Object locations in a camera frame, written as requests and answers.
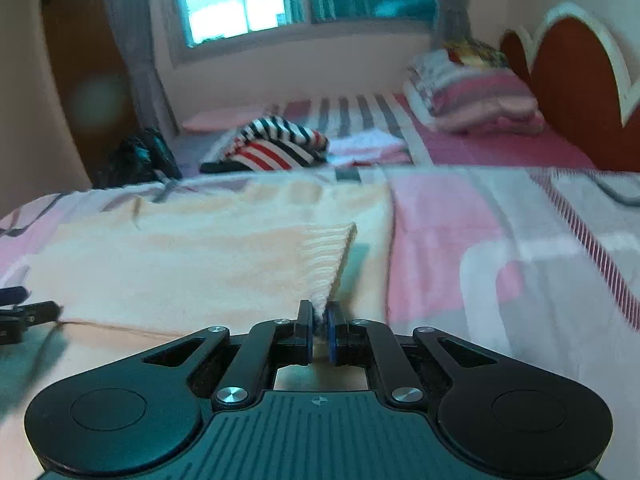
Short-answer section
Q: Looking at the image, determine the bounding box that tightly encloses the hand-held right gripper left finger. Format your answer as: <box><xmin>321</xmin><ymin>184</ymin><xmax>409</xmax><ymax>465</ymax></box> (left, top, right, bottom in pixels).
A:
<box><xmin>142</xmin><ymin>300</ymin><xmax>317</xmax><ymax>409</ymax></box>

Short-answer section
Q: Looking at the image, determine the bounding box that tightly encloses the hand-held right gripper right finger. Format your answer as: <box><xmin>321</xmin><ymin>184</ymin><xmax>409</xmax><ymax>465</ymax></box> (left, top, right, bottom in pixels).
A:
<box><xmin>325</xmin><ymin>301</ymin><xmax>502</xmax><ymax>407</ymax></box>

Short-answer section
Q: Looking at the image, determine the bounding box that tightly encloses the cream knit sweater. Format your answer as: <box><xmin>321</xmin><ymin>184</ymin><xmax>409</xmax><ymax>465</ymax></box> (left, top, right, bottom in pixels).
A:
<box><xmin>25</xmin><ymin>180</ymin><xmax>397</xmax><ymax>342</ymax></box>

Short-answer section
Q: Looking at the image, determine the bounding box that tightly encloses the black bag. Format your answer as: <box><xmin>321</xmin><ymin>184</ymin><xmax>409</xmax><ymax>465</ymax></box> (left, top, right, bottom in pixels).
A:
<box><xmin>95</xmin><ymin>127</ymin><xmax>183</xmax><ymax>189</ymax></box>

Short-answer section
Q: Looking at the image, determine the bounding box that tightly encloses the patterned grey pink blanket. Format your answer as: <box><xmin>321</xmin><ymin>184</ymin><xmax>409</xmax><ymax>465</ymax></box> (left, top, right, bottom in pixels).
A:
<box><xmin>0</xmin><ymin>165</ymin><xmax>640</xmax><ymax>480</ymax></box>

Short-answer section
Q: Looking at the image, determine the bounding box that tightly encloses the white folded cloth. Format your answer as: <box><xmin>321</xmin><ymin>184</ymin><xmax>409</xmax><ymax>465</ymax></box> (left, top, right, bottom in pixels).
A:
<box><xmin>327</xmin><ymin>130</ymin><xmax>414</xmax><ymax>167</ymax></box>

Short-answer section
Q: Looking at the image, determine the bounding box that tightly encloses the striped red black garment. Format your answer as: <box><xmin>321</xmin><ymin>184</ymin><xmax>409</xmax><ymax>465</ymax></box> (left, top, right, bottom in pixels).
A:
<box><xmin>200</xmin><ymin>116</ymin><xmax>331</xmax><ymax>174</ymax></box>

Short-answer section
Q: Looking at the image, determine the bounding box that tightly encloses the brown wooden door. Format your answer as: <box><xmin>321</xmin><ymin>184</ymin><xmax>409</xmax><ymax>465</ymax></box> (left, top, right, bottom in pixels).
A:
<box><xmin>40</xmin><ymin>0</ymin><xmax>143</xmax><ymax>188</ymax></box>

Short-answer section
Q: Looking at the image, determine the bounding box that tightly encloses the striped bed sheet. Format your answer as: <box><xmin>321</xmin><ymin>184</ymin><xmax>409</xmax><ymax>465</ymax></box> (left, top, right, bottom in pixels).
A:
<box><xmin>175</xmin><ymin>92</ymin><xmax>601</xmax><ymax>178</ymax></box>

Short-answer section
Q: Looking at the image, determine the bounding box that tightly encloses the pink folded cloth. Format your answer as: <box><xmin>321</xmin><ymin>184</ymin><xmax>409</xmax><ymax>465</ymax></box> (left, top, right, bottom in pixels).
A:
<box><xmin>182</xmin><ymin>107</ymin><xmax>273</xmax><ymax>134</ymax></box>

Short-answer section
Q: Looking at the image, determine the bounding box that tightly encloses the stack of striped pillows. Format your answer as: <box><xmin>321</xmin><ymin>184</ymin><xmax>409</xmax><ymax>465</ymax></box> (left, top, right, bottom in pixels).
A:
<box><xmin>404</xmin><ymin>50</ymin><xmax>546</xmax><ymax>136</ymax></box>

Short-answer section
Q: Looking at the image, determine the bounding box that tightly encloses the grey curtain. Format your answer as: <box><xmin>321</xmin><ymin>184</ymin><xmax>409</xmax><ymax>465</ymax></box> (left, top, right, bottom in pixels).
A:
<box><xmin>429</xmin><ymin>0</ymin><xmax>477</xmax><ymax>48</ymax></box>
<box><xmin>97</xmin><ymin>0</ymin><xmax>176</xmax><ymax>136</ymax></box>

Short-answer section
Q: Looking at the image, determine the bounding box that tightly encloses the colourful small cushion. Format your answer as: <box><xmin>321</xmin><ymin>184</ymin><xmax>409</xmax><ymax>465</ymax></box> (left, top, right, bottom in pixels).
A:
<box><xmin>444</xmin><ymin>39</ymin><xmax>511</xmax><ymax>71</ymax></box>

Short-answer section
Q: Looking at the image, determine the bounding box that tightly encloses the window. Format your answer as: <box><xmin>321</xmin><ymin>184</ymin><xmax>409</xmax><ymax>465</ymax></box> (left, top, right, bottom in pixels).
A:
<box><xmin>165</xmin><ymin>0</ymin><xmax>436</xmax><ymax>68</ymax></box>

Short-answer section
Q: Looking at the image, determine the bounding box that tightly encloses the red white headboard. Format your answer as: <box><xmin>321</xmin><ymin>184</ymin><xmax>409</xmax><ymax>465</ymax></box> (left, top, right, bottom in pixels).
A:
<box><xmin>500</xmin><ymin>2</ymin><xmax>640</xmax><ymax>173</ymax></box>

